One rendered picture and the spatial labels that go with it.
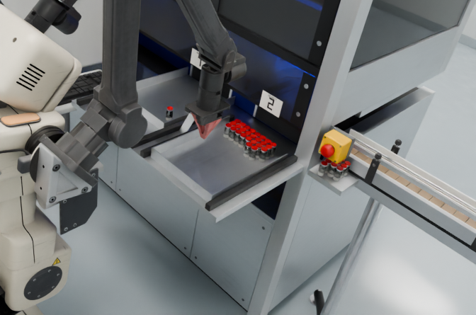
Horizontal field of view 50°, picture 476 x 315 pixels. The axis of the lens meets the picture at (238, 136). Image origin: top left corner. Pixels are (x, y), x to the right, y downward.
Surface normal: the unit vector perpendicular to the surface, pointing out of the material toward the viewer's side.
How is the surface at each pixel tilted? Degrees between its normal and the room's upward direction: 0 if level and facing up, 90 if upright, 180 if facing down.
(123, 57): 95
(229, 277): 90
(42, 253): 90
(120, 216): 0
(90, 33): 90
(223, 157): 0
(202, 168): 0
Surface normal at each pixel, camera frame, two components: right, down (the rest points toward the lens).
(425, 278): 0.18, -0.82
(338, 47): -0.67, 0.31
